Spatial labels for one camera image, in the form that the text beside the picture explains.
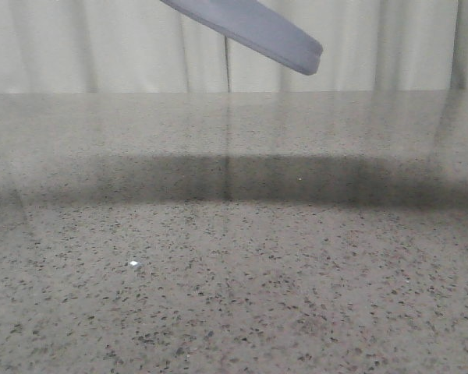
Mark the pale green curtain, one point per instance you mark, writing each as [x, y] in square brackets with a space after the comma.
[147, 47]

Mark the light blue slipper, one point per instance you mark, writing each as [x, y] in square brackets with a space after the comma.
[257, 27]

